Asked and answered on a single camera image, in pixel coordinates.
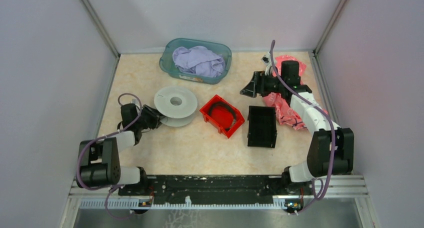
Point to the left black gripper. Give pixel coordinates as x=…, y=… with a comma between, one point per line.
x=155, y=115

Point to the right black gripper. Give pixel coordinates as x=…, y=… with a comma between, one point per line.
x=257, y=85

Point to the grey plastic cable spool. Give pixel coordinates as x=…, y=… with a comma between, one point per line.
x=177, y=104

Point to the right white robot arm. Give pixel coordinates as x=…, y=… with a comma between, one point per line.
x=332, y=147

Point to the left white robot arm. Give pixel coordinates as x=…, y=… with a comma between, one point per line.
x=98, y=164

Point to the black plastic bin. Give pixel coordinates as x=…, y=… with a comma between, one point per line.
x=262, y=128

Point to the pink patterned cloth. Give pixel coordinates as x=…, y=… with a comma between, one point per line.
x=284, y=114

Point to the red plastic bin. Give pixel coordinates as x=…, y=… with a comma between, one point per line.
x=226, y=118

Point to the teal plastic basin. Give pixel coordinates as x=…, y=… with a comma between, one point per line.
x=167, y=65

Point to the purple cloth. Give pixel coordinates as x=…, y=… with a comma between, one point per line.
x=198, y=61

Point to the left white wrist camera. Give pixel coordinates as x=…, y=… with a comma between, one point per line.
x=136, y=103

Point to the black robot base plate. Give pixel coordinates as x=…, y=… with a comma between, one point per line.
x=216, y=189

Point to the grey slotted cable duct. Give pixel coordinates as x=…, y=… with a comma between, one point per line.
x=140, y=204

